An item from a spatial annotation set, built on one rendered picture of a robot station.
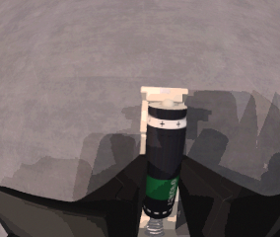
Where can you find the black and green battery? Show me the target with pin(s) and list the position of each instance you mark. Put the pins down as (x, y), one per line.
(164, 146)

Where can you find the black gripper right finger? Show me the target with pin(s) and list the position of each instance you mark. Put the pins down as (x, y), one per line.
(214, 206)

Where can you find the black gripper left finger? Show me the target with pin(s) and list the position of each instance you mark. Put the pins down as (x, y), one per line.
(113, 210)

